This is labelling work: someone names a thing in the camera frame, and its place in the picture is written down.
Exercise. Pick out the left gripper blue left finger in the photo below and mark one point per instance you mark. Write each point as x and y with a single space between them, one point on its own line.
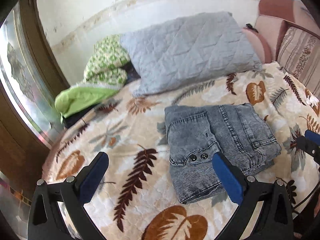
76 191

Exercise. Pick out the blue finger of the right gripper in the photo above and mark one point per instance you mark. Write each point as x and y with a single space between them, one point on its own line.
309 143

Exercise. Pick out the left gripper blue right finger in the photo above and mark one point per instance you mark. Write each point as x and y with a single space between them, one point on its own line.
242 190

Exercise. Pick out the grey-blue denim pants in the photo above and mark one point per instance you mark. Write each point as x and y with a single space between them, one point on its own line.
195 134

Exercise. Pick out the crumpled white tissue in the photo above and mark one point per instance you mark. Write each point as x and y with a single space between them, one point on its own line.
312 101

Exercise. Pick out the leaf-print beige bed blanket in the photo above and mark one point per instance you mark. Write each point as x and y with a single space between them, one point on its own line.
136 198

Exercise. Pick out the striped floral cushion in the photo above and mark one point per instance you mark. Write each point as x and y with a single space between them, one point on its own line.
299 56

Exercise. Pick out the green patterned folded quilt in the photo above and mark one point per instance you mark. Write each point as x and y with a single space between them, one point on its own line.
104 76

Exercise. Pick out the stained glass wooden door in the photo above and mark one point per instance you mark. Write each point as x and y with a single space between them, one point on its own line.
30 81

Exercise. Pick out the small black object on headboard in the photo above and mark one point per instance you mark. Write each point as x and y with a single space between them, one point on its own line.
250 27

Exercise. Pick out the grey quilted pillow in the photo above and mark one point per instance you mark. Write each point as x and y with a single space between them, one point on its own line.
188 50

